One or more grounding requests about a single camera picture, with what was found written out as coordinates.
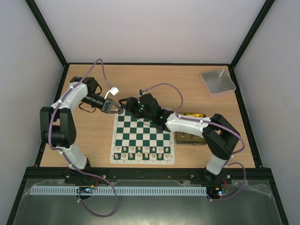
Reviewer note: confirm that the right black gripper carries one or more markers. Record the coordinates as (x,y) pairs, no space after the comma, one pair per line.
(130,104)

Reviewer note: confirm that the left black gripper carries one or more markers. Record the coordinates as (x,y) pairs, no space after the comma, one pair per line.
(107,106)

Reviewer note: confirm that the gold tin with dark pieces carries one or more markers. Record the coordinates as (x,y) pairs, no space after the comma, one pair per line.
(182,138)

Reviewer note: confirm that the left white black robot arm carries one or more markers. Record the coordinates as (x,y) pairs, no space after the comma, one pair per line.
(57,125)

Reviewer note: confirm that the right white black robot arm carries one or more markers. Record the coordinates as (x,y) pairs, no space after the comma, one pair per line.
(220,136)

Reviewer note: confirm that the green white chess board mat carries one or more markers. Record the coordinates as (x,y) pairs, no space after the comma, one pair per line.
(133,132)

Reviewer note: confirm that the silver tin lid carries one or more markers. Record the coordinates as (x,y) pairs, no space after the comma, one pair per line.
(217,82)

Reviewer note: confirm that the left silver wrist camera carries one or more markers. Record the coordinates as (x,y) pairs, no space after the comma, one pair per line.
(113,91)

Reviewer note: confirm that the black mounting rail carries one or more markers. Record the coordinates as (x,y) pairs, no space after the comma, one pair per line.
(195,176)

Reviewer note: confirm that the grey slotted cable duct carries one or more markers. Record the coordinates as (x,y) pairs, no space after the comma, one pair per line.
(120,191)

